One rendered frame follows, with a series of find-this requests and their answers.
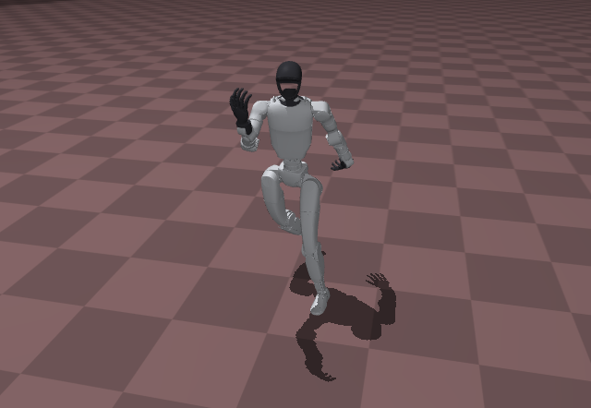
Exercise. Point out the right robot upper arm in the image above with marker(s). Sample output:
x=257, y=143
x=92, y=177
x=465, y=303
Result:
x=257, y=115

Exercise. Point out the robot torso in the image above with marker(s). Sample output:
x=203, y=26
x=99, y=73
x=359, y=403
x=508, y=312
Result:
x=291, y=135

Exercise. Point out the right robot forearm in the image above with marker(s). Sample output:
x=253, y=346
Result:
x=247, y=141

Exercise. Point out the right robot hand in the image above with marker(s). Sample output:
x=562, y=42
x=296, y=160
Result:
x=239, y=107

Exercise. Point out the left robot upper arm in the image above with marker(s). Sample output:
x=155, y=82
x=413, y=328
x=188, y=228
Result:
x=322, y=112

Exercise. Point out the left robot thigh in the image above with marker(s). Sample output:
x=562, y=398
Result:
x=310, y=192

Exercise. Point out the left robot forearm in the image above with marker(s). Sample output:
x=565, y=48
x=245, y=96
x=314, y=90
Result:
x=343, y=152

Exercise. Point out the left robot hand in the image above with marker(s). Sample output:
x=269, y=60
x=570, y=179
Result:
x=339, y=167

